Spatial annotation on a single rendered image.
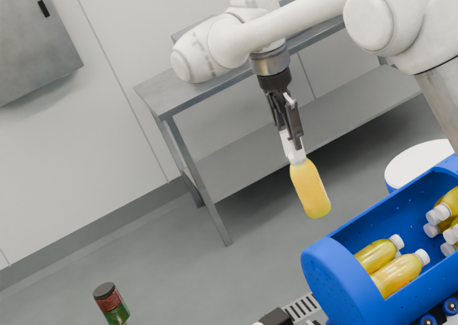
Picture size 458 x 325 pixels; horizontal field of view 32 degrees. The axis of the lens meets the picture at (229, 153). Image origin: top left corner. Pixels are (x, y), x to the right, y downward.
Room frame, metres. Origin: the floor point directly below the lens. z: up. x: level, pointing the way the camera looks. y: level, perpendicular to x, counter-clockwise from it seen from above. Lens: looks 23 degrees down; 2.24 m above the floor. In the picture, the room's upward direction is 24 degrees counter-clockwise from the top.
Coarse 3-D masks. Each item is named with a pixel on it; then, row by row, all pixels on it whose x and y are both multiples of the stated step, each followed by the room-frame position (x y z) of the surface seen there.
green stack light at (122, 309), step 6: (120, 306) 1.80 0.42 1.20; (126, 306) 1.82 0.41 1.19; (102, 312) 1.80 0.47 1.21; (108, 312) 1.79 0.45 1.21; (114, 312) 1.79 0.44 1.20; (120, 312) 1.79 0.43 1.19; (126, 312) 1.80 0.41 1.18; (108, 318) 1.79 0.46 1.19; (114, 318) 1.79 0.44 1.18; (120, 318) 1.79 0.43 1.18; (126, 318) 1.80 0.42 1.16; (114, 324) 1.79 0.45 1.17
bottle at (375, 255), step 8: (384, 240) 1.70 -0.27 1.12; (392, 240) 1.70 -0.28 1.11; (368, 248) 1.69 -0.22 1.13; (376, 248) 1.68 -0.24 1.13; (384, 248) 1.67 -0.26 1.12; (392, 248) 1.68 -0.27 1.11; (360, 256) 1.67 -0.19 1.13; (368, 256) 1.66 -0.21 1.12; (376, 256) 1.66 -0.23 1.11; (384, 256) 1.66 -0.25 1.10; (392, 256) 1.67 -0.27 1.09; (368, 264) 1.65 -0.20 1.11; (376, 264) 1.65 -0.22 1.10; (384, 264) 1.66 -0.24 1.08; (368, 272) 1.65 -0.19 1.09
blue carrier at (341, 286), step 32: (448, 160) 1.74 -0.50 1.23; (416, 192) 1.82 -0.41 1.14; (352, 224) 1.74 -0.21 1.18; (384, 224) 1.79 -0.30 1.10; (416, 224) 1.81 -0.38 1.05; (320, 256) 1.58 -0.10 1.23; (352, 256) 1.55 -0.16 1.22; (448, 256) 1.53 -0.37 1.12; (320, 288) 1.64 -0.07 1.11; (352, 288) 1.49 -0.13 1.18; (416, 288) 1.50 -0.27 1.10; (448, 288) 1.53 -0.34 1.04; (352, 320) 1.52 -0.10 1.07; (384, 320) 1.47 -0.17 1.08
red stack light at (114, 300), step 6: (114, 288) 1.82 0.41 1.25; (114, 294) 1.80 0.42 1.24; (120, 294) 1.82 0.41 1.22; (96, 300) 1.80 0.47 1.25; (102, 300) 1.79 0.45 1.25; (108, 300) 1.79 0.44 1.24; (114, 300) 1.79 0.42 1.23; (120, 300) 1.81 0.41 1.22; (102, 306) 1.79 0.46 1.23; (108, 306) 1.79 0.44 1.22; (114, 306) 1.79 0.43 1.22
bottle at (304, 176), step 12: (300, 168) 1.70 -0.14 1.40; (312, 168) 1.70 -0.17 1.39; (300, 180) 1.69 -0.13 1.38; (312, 180) 1.69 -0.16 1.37; (300, 192) 1.70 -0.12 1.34; (312, 192) 1.69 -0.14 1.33; (324, 192) 1.71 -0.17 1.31; (312, 204) 1.70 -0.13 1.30; (324, 204) 1.70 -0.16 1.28; (312, 216) 1.71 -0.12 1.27
